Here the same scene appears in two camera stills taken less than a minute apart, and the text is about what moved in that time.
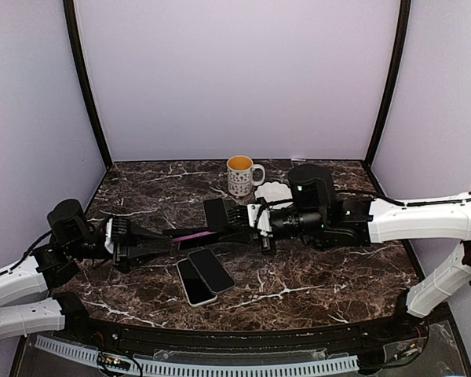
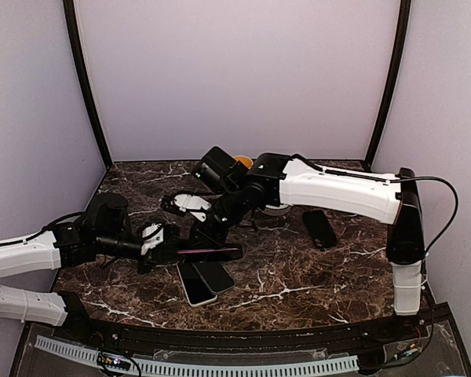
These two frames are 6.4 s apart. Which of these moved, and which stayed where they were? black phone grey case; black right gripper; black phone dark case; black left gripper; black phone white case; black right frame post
Moved: black phone dark case; black left gripper; black right gripper
Stayed: black right frame post; black phone grey case; black phone white case
